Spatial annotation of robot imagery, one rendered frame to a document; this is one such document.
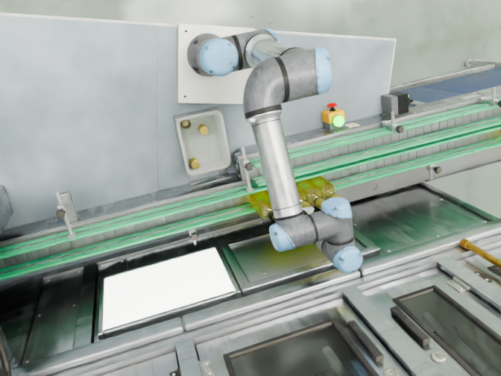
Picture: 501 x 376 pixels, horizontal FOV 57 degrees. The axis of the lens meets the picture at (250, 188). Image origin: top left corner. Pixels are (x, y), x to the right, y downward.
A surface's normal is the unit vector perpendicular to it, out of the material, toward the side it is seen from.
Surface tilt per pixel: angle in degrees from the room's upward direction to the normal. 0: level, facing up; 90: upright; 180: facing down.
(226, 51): 8
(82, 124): 0
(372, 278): 90
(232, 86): 0
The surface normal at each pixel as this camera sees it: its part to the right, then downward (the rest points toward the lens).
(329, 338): -0.16, -0.92
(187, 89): 0.27, 0.31
